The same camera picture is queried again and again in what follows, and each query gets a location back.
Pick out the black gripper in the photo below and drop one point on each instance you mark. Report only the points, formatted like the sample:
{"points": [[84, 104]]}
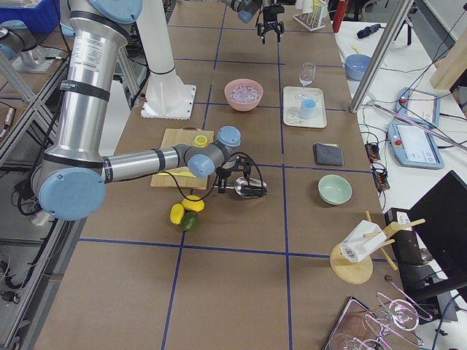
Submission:
{"points": [[270, 18], [223, 176]]}

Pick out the metal ice scoop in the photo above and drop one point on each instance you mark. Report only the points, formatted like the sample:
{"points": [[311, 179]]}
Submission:
{"points": [[246, 188]]}

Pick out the pile of clear ice cubes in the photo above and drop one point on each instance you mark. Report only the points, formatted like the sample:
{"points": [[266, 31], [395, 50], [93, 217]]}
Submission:
{"points": [[244, 93]]}

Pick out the pink bowl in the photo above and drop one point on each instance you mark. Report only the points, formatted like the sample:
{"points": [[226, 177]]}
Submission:
{"points": [[240, 106]]}

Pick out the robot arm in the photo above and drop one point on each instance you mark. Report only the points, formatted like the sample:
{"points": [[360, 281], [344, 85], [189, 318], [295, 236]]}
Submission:
{"points": [[70, 183], [247, 9]]}

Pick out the light blue cup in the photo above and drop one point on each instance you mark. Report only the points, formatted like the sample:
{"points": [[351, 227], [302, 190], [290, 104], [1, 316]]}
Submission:
{"points": [[307, 108]]}

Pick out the lemon slice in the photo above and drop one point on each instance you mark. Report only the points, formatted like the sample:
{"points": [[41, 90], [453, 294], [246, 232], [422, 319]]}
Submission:
{"points": [[200, 141]]}

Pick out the yellow plastic knife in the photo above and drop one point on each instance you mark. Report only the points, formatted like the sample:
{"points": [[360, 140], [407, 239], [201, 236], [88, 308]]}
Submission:
{"points": [[174, 173]]}

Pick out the clear wine glass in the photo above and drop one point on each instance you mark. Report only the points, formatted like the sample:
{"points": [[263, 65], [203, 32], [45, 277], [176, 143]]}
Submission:
{"points": [[306, 77]]}

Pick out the yellow lemon upper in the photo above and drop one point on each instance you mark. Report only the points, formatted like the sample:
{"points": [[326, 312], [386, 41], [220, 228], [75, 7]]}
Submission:
{"points": [[193, 203]]}

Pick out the yellow lemon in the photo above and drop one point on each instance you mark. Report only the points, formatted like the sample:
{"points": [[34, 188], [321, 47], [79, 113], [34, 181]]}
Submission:
{"points": [[177, 213], [193, 203]]}

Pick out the wooden cutting board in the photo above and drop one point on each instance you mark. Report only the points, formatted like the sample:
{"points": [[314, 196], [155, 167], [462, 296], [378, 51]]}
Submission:
{"points": [[181, 136]]}

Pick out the red cylinder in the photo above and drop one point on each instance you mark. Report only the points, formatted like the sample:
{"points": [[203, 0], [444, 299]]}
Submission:
{"points": [[339, 15]]}

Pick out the green lime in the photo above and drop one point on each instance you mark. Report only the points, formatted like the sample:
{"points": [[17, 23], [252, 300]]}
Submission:
{"points": [[189, 221]]}

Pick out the yellow lemon lower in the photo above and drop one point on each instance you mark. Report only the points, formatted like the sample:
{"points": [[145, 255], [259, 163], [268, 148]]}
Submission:
{"points": [[177, 213]]}

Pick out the cream bear tray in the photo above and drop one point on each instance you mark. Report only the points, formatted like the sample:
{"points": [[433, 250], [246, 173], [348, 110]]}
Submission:
{"points": [[292, 107]]}

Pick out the grey folded cloth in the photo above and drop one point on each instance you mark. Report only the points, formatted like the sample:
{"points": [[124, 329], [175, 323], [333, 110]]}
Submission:
{"points": [[328, 155]]}

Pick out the blue bowl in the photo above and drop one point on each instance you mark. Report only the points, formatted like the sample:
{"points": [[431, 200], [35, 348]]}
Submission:
{"points": [[355, 66]]}

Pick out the yellow sponge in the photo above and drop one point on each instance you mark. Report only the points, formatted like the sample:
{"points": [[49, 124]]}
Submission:
{"points": [[332, 144]]}

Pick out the green bowl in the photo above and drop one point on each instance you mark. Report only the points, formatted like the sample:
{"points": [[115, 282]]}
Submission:
{"points": [[334, 189]]}

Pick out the wooden stand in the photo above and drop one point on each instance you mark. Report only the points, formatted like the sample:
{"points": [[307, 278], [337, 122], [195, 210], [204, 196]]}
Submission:
{"points": [[351, 259]]}

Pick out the teach pendant far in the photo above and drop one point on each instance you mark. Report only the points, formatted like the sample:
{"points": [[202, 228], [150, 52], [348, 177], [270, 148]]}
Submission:
{"points": [[419, 106]]}

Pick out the teach pendant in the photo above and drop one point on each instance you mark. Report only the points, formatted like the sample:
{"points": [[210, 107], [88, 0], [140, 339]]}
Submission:
{"points": [[419, 106], [413, 147]]}

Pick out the teach pendant near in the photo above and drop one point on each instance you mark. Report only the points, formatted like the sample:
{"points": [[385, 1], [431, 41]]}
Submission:
{"points": [[413, 147]]}

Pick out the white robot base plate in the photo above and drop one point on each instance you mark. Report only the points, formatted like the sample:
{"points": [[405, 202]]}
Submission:
{"points": [[167, 102]]}

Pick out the aluminium frame post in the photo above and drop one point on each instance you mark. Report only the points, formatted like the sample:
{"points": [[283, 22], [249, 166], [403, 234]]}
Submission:
{"points": [[387, 37]]}

